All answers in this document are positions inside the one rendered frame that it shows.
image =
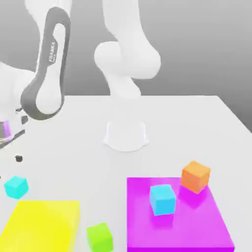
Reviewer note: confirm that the small sky blue cube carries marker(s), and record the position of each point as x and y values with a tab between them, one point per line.
163	200

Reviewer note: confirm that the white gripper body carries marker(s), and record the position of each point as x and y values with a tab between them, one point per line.
19	133

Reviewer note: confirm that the small green cube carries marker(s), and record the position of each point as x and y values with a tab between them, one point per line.
99	237

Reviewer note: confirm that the large yellow box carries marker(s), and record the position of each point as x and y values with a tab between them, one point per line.
39	226

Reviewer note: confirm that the small orange cube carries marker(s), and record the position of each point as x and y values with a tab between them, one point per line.
195	177

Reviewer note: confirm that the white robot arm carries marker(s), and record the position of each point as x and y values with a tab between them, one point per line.
128	59

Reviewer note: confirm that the large magenta box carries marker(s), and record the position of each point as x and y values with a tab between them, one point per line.
196	226

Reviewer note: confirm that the small turquoise cube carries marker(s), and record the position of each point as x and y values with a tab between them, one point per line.
15	187

